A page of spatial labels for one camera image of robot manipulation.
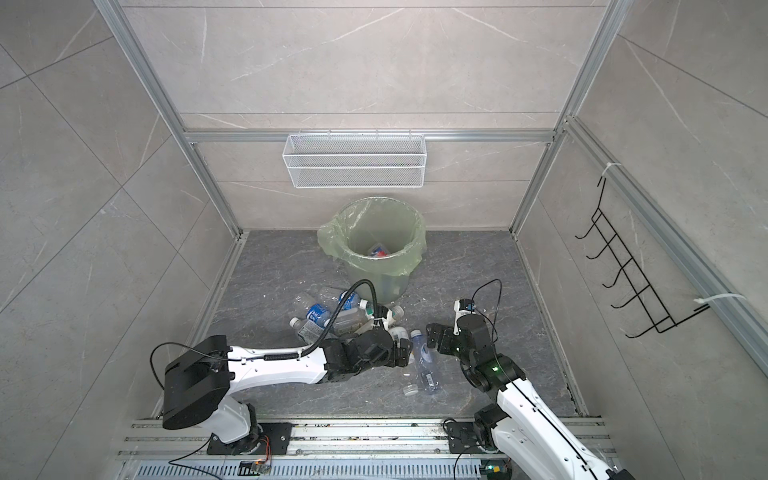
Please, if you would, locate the white labelled opaque bottle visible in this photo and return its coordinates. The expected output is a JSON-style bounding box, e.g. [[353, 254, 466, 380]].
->
[[389, 327, 410, 342]]

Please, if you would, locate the clear bottle blue cap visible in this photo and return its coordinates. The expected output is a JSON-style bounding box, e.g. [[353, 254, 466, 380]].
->
[[410, 329, 441, 395]]

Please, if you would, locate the square bottle blue red label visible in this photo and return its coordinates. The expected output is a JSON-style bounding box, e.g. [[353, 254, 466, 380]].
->
[[367, 243, 390, 258]]

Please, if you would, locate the clear bottle red label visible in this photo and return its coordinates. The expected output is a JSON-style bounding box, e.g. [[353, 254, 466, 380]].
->
[[356, 304, 405, 335]]

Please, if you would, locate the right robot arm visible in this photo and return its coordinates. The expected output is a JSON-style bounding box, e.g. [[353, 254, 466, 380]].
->
[[426, 313, 633, 479]]

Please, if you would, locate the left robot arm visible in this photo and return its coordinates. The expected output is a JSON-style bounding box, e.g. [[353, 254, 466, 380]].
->
[[162, 328, 413, 444]]

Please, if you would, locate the green bin with bag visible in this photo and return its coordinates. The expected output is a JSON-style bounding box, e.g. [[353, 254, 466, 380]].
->
[[317, 196, 427, 304]]

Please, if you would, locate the clear bottle blue label top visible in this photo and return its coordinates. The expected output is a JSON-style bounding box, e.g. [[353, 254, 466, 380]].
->
[[316, 286, 366, 312]]

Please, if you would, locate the clear bottle blue label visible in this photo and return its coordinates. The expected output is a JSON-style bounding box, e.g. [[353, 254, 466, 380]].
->
[[292, 293, 331, 328], [316, 286, 366, 312]]

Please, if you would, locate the clear bottle blue label left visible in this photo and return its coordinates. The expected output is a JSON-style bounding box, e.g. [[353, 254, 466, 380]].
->
[[292, 293, 331, 328]]

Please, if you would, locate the clear bottle white label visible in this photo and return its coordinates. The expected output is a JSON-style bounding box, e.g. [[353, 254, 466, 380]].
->
[[289, 317, 325, 345]]

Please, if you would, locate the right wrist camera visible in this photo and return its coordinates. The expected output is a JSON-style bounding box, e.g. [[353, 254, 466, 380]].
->
[[453, 298, 475, 335]]

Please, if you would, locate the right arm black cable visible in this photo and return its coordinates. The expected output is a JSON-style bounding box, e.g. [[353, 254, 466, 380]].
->
[[470, 278, 504, 344]]

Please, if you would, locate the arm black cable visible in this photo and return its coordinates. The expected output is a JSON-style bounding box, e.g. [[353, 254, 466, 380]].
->
[[148, 278, 380, 391], [470, 278, 504, 344]]

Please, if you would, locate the clear bottle green ring cap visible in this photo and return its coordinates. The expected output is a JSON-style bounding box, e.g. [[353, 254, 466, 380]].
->
[[332, 307, 367, 336]]

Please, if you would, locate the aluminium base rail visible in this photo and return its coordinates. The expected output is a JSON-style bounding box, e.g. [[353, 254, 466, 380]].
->
[[113, 418, 622, 480]]

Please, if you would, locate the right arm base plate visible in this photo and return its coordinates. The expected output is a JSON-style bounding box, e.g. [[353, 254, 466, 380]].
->
[[441, 418, 498, 454]]

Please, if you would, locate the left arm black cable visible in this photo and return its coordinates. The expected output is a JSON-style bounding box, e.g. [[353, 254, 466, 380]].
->
[[148, 278, 380, 391]]

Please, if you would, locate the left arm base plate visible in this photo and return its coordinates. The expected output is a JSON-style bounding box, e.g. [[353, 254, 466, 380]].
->
[[206, 422, 293, 456]]

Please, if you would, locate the white wire mesh basket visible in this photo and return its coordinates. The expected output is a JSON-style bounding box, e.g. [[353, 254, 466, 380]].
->
[[282, 133, 428, 189]]

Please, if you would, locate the black wire hook rack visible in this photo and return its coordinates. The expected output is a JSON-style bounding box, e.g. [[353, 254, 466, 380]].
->
[[575, 177, 710, 339]]

